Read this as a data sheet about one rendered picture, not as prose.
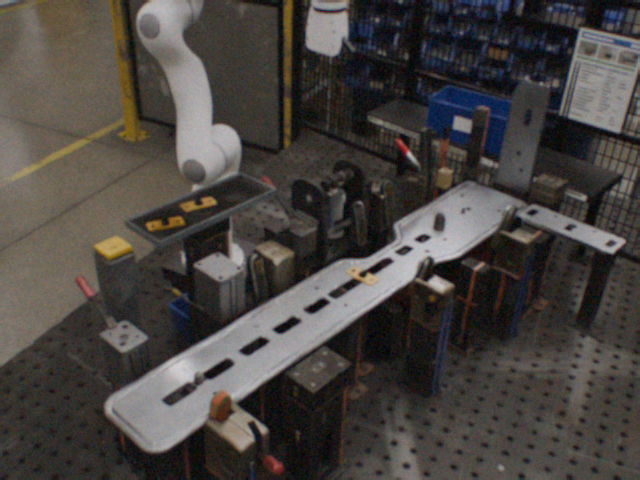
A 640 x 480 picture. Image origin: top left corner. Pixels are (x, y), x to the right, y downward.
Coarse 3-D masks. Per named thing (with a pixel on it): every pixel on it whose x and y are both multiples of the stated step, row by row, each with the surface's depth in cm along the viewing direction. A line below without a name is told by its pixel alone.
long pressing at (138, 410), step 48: (480, 192) 218; (432, 240) 194; (480, 240) 195; (336, 288) 173; (384, 288) 174; (240, 336) 156; (288, 336) 157; (144, 384) 143; (192, 384) 143; (240, 384) 144; (144, 432) 132; (192, 432) 134
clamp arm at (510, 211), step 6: (510, 204) 188; (504, 210) 189; (510, 210) 187; (516, 210) 188; (504, 216) 189; (510, 216) 188; (504, 222) 190; (510, 222) 191; (498, 228) 192; (504, 228) 190; (498, 234) 193; (492, 240) 195; (492, 246) 195
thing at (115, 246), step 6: (108, 240) 158; (114, 240) 158; (120, 240) 158; (96, 246) 156; (102, 246) 156; (108, 246) 156; (114, 246) 156; (120, 246) 156; (126, 246) 156; (102, 252) 154; (108, 252) 154; (114, 252) 154; (120, 252) 155; (126, 252) 156; (108, 258) 154
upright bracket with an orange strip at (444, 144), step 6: (450, 126) 212; (444, 132) 212; (450, 132) 213; (444, 138) 212; (444, 144) 213; (444, 150) 215; (444, 156) 217; (438, 162) 217; (444, 162) 218; (438, 168) 218
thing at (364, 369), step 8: (352, 280) 178; (344, 288) 181; (352, 288) 179; (360, 336) 187; (360, 344) 189; (360, 352) 190; (360, 360) 192; (360, 368) 192; (368, 368) 192; (360, 376) 190
